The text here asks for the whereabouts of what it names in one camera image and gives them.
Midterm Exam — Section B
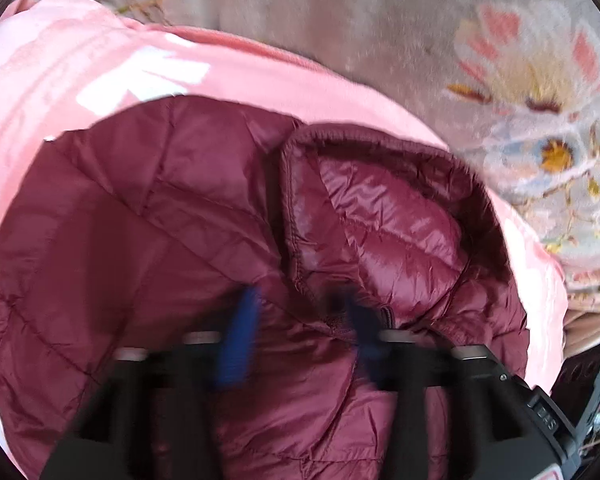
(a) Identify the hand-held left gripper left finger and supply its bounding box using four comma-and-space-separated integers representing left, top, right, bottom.
40, 286, 263, 480

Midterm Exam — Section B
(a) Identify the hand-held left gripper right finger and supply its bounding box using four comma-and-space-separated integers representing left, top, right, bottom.
330, 287, 533, 480

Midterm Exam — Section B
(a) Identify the maroon puffer jacket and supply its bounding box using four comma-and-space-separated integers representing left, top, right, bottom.
0, 95, 531, 480

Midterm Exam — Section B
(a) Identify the beige cloth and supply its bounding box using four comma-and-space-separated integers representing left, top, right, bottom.
562, 309, 600, 358

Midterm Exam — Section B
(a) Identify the grey floral bed sheet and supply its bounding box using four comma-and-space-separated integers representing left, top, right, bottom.
25, 0, 600, 311

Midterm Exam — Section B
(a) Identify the pink printed blanket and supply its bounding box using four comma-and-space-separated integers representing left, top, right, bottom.
0, 0, 570, 463

